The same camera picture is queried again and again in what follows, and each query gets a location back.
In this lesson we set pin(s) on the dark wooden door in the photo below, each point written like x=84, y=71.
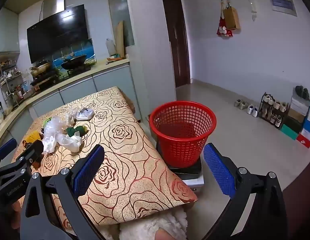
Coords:
x=175, y=42

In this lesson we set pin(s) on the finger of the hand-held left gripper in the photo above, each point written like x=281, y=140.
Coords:
x=33, y=152
x=6, y=147

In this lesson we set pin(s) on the clear plastic bag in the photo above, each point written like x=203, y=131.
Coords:
x=53, y=127

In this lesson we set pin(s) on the black gas stove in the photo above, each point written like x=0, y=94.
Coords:
x=47, y=78

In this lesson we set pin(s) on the stack of shoe boxes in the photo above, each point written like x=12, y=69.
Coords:
x=297, y=120

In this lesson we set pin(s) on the orange kitchen utensil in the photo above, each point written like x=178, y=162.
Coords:
x=113, y=58

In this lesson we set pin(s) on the bright green wrapper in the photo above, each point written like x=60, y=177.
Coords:
x=47, y=122

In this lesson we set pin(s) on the orange-brown bag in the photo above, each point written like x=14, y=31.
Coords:
x=32, y=137

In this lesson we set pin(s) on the kitchen counter with grey cabinets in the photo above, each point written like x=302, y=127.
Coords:
x=77, y=90

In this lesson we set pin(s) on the translucent plastic jug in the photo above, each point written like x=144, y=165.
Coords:
x=110, y=47

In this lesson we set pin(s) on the white tissue packet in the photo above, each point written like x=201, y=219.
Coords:
x=85, y=115

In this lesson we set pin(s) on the black range hood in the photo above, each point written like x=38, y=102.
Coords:
x=57, y=32

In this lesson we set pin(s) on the white shoe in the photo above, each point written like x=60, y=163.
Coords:
x=250, y=109
x=255, y=112

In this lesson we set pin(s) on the beige shoe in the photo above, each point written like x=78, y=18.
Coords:
x=243, y=105
x=237, y=103

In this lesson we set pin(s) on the black wok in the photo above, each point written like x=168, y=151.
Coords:
x=73, y=62

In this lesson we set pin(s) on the white wall intercom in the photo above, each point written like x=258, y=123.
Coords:
x=252, y=7

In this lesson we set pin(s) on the grey wall cabinet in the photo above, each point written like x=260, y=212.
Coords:
x=6, y=32

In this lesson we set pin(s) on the brass frying pan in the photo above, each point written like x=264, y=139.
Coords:
x=41, y=67

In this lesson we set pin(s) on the red floral hanging cloth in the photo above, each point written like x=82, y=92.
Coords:
x=221, y=31

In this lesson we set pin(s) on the cream plastic bag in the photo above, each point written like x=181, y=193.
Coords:
x=70, y=118

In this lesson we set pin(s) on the dark green crumpled wrapper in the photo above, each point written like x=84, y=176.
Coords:
x=80, y=130
x=70, y=131

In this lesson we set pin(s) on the group of pale sneakers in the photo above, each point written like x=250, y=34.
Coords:
x=276, y=105

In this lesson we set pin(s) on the red plastic mesh basket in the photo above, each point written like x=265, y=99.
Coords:
x=182, y=150

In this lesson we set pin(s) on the grey wall panel box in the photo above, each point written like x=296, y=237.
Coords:
x=282, y=3

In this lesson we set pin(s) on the group of condiment bottles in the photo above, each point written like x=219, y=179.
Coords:
x=26, y=90

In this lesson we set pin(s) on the rose patterned tablecloth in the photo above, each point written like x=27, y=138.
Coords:
x=125, y=155

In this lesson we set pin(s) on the white plastic bag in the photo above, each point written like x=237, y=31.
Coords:
x=68, y=143

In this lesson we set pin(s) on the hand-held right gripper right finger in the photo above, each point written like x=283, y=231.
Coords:
x=218, y=172

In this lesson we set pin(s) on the wooden cutting board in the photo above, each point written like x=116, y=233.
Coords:
x=120, y=40

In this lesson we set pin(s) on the metal kitchen rack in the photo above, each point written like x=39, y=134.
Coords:
x=10, y=80

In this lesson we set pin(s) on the black shoe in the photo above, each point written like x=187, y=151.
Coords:
x=299, y=90
x=305, y=93

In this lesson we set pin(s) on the brown paper bag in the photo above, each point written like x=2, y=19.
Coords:
x=231, y=18

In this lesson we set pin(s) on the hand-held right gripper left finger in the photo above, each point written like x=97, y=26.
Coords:
x=88, y=172

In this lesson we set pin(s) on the person's knee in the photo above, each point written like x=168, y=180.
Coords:
x=165, y=235

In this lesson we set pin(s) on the blue backsplash picture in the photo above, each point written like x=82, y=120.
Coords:
x=91, y=48

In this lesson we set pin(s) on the frosted glass window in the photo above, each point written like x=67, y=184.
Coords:
x=127, y=12

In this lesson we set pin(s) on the dark shoe rack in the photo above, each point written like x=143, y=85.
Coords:
x=263, y=110

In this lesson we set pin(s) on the white fluffy cloth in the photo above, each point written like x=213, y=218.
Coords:
x=150, y=225

